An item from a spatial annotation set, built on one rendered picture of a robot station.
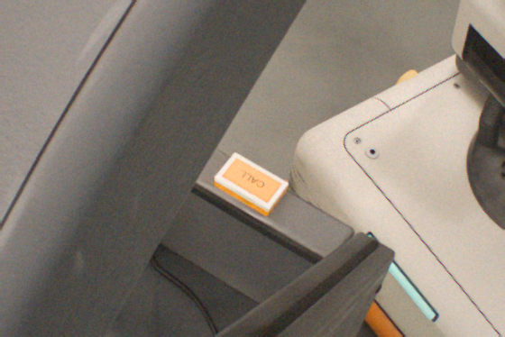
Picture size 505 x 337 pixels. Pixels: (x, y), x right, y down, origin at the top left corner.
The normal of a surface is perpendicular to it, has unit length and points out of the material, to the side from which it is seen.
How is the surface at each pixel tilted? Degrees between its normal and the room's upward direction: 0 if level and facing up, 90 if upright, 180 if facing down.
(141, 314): 0
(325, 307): 43
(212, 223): 90
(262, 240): 90
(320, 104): 0
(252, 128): 0
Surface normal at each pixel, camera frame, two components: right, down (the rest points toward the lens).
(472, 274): 0.12, -0.57
